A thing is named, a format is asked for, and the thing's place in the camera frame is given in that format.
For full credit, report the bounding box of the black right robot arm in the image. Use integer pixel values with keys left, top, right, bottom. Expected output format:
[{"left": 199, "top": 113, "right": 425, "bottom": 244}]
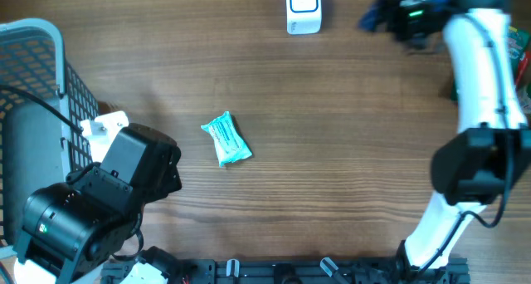
[{"left": 359, "top": 0, "right": 530, "bottom": 279}]

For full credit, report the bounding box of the grey plastic shopping basket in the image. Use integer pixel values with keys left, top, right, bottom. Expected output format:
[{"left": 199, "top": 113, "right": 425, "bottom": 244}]
[{"left": 1, "top": 18, "right": 99, "bottom": 246}]

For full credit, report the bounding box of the red white toothpaste tube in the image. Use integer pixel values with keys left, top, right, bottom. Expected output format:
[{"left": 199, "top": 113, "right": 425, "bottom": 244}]
[{"left": 514, "top": 51, "right": 530, "bottom": 90}]

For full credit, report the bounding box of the teal wet wipes pack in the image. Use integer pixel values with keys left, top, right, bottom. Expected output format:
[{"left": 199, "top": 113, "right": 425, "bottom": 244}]
[{"left": 201, "top": 111, "right": 252, "bottom": 168}]

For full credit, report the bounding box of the black left camera cable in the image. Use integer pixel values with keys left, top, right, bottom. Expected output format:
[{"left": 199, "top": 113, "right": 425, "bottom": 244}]
[{"left": 0, "top": 83, "right": 84, "bottom": 135}]

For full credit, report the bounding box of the green 3M gloves package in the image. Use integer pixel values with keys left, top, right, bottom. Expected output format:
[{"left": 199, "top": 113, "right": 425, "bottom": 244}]
[{"left": 508, "top": 26, "right": 530, "bottom": 99}]

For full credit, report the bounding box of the white barcode scanner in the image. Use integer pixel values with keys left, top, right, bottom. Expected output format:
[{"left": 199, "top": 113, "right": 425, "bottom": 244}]
[{"left": 285, "top": 0, "right": 323, "bottom": 35}]

